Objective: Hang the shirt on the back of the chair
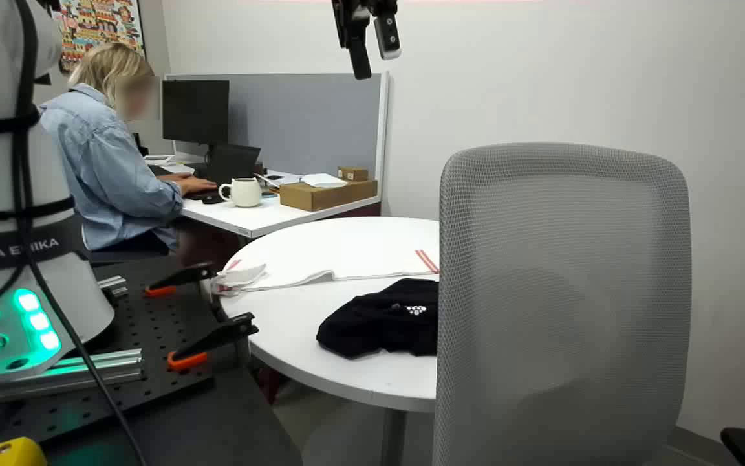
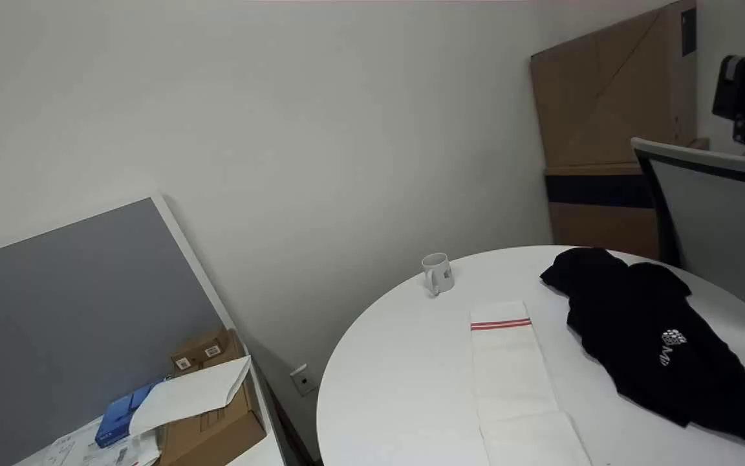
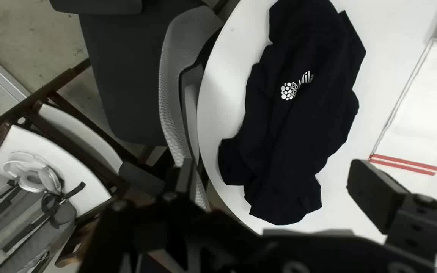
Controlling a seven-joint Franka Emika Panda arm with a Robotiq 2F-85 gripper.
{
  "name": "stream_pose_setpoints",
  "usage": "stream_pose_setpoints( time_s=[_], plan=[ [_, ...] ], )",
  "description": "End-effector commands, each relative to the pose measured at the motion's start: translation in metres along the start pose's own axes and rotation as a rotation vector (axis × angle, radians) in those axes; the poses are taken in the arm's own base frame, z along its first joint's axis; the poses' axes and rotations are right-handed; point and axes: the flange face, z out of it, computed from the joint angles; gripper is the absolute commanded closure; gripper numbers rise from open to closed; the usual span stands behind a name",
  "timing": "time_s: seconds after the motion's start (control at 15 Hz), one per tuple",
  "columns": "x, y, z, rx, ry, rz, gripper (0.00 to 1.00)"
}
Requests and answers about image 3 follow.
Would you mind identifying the gray flat equipment stack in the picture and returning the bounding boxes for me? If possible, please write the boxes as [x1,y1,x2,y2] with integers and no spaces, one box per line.
[0,169,79,273]

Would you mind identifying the thin gray cord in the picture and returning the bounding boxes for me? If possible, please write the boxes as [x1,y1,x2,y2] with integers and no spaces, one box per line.
[369,0,437,154]

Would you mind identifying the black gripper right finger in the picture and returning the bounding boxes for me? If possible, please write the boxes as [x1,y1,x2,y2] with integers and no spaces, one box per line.
[346,157,437,260]

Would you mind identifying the black and gray office chair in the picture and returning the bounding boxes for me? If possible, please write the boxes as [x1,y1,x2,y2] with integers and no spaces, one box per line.
[50,0,231,213]

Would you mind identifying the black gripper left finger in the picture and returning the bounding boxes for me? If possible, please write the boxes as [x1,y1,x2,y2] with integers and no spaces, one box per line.
[79,191,205,273]

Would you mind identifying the clear safety goggles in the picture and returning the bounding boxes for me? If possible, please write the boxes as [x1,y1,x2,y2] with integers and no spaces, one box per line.
[1,150,88,215]

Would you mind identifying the black shirt with white print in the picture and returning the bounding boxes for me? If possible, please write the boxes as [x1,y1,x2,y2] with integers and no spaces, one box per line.
[217,0,367,226]

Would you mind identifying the dark wooden furniture frame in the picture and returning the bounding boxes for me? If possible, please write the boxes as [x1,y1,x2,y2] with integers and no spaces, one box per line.
[0,57,171,203]

